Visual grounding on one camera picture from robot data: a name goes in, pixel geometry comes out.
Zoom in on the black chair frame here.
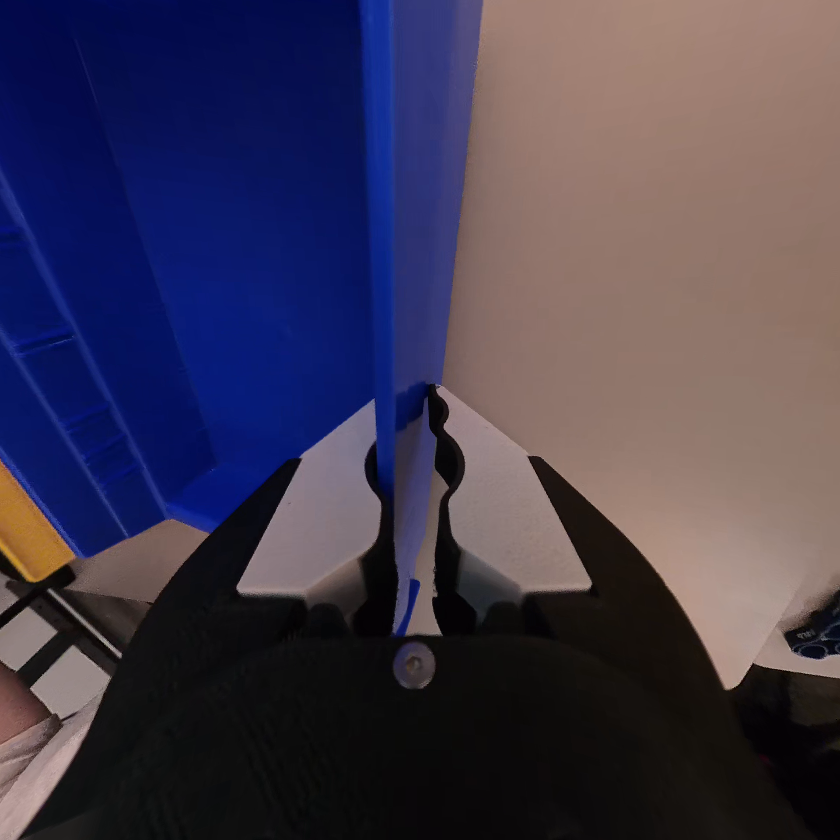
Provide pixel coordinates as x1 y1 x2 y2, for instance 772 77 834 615
0 564 126 686

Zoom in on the person's leg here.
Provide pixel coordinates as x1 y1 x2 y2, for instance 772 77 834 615
0 663 53 746

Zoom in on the person's white clothing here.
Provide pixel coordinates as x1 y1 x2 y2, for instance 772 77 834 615
0 715 109 840

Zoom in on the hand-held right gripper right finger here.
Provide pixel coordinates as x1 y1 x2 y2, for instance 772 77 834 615
427 384 595 636

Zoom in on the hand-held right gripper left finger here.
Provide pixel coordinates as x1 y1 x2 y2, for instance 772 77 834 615
236 400 399 636

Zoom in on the blue plastic bin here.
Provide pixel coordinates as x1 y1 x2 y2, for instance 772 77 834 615
0 0 484 639

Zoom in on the blue printed object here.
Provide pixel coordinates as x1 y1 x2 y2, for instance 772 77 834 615
781 591 840 660

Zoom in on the yellow plastic bin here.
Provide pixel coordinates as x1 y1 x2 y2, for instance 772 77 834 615
0 459 76 583

